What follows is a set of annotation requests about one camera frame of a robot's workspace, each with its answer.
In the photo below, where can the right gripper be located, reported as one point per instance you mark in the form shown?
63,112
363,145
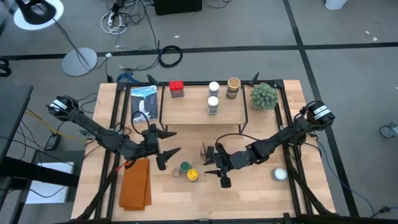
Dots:
231,160

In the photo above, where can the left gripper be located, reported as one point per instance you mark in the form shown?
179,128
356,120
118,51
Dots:
152,144

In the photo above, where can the chili onion jar yellow lid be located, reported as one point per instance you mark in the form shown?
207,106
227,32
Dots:
192,175

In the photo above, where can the oregano jar green lid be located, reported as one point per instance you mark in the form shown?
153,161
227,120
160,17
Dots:
185,167

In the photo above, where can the small glass jar cork lid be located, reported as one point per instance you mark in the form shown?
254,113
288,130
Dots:
177,172

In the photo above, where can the smoked paprika tin red lid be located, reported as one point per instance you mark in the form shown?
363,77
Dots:
176,89

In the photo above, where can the white lid bagel seasoning jar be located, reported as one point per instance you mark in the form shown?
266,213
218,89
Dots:
213,102
213,87

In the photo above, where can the furikake jar tan lid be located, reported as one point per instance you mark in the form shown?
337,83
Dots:
234,85

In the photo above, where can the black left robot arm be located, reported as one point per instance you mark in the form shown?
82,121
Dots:
93,129

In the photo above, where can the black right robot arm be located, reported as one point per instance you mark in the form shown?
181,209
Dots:
280,140

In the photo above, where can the wooden shelf black metal legs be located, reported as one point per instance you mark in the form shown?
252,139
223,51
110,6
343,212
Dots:
192,109

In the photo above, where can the waterfall cover book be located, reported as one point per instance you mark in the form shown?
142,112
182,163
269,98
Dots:
144,99

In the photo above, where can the orange folded cloth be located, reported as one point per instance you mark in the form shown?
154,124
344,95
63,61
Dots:
135,186

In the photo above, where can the small white round candle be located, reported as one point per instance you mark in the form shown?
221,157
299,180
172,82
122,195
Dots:
280,174

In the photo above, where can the green potted plant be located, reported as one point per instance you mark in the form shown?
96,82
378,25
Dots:
264,96

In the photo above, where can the black power adapter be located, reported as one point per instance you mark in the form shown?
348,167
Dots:
53,142

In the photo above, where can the white floor lamp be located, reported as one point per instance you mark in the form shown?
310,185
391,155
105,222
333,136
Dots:
79,62

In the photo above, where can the white box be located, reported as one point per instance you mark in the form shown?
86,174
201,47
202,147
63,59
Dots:
46,193

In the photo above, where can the black box on floor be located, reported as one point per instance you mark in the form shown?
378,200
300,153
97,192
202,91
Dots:
177,6

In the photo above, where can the black desk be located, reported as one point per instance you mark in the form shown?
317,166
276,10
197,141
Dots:
12,109

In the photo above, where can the grey caster wheel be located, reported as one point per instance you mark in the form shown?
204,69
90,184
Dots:
388,130

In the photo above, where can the white container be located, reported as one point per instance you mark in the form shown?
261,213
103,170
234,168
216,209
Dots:
335,3

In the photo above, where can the black metal table frame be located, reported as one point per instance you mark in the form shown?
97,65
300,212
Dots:
199,83

